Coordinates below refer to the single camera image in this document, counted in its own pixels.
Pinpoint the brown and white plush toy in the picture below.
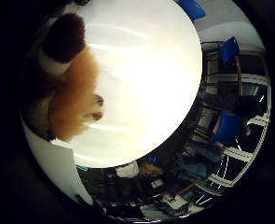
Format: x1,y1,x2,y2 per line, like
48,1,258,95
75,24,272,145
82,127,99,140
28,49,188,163
24,12,105,143

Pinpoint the seated person in dark clothes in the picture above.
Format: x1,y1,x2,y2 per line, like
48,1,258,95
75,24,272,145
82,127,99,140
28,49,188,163
201,55,268,125

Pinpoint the fuzzy tan plush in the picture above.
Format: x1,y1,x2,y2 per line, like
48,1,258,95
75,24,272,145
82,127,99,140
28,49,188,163
138,161,165,179

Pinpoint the blue chair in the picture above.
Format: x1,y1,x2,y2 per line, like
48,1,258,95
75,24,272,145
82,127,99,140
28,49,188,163
218,35,241,63
211,110,244,147
177,0,207,23

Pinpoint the teal jacket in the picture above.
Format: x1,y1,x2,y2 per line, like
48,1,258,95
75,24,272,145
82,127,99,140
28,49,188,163
173,141,225,185

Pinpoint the white backpack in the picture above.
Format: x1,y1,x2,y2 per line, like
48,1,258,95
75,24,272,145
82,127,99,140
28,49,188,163
116,161,141,179

